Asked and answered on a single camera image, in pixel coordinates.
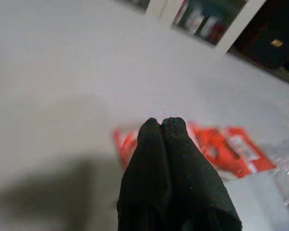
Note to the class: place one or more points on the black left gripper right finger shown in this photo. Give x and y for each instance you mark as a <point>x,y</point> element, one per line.
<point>195,187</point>

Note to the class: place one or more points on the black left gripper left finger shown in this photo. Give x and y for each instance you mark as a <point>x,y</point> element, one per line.
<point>147,173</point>

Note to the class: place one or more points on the red snack wrapper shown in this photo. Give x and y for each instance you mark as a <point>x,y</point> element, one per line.
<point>221,151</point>

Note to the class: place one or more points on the clear crumpled plastic wrapper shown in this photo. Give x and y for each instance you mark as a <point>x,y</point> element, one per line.
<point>286,163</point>

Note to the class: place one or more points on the white framed glass cabinet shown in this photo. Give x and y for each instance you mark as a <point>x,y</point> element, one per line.
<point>240,26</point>

